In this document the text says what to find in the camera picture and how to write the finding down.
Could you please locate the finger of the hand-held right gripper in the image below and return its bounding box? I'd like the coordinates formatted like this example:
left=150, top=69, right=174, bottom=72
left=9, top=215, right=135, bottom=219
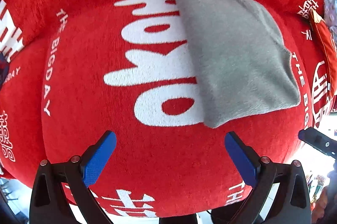
left=298, top=127, right=337, bottom=156

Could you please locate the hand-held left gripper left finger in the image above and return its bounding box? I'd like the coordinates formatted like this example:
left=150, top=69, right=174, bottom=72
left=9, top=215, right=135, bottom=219
left=29, top=130, right=117, bottom=224

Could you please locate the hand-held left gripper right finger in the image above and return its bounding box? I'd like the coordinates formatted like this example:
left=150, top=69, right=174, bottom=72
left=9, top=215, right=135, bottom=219
left=225, top=131, right=313, bottom=224

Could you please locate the grey fleece garment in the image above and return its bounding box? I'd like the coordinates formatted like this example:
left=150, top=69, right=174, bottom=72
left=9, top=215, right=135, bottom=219
left=168, top=0, right=301, bottom=129

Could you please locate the red printed blanket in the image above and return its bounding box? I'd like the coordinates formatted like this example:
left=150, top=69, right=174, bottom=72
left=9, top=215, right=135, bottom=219
left=0, top=0, right=337, bottom=218

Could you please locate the red cushion with gold trim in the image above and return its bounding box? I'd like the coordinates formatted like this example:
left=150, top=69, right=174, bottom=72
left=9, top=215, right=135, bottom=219
left=309, top=8, right=337, bottom=96

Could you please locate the dark patterned cloth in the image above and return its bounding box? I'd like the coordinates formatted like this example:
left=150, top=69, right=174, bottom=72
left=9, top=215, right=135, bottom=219
left=0, top=53, right=11, bottom=86

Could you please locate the pale blue printed cloth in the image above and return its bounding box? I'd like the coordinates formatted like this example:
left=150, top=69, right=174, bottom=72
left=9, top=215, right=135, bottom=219
left=323, top=0, right=337, bottom=31

